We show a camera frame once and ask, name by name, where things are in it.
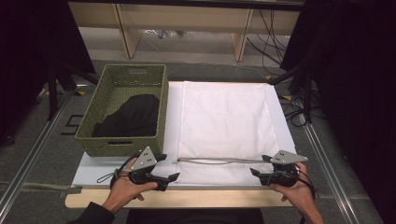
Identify green woven basket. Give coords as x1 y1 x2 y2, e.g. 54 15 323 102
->
74 63 170 158

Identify black hanging cables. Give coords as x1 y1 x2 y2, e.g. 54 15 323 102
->
246 8 289 69

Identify metal floor rail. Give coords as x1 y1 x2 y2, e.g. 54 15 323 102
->
0 90 77 220
298 114 362 224

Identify black floor cables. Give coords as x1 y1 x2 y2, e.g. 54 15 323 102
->
279 89 326 129

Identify wooden shelf unit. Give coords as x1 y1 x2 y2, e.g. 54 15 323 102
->
67 1 303 63

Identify white mesh laundry bag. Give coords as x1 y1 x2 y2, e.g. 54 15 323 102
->
172 80 281 187

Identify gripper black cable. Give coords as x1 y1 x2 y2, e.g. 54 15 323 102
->
96 154 139 185
298 169 318 201

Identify person's left hand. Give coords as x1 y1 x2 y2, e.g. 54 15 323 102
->
102 158 159 215

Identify white board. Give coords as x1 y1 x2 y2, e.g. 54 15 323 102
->
73 81 297 189

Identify black curtain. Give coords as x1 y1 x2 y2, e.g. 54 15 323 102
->
0 0 96 146
279 0 396 224

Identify person's dark clothing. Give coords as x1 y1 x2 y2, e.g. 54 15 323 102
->
125 208 265 224

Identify black cloth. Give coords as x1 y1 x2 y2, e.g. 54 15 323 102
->
92 93 162 138

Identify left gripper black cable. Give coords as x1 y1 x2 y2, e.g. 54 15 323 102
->
96 154 139 185

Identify person's right hand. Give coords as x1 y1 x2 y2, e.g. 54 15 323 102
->
269 161 317 216

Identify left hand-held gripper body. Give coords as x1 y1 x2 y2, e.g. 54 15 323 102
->
127 146 165 191

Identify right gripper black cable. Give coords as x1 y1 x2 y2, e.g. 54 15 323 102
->
298 169 318 201

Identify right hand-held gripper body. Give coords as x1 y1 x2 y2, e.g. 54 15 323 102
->
260 149 309 189

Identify black metal stand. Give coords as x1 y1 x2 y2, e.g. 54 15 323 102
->
268 62 315 124
46 59 101 121

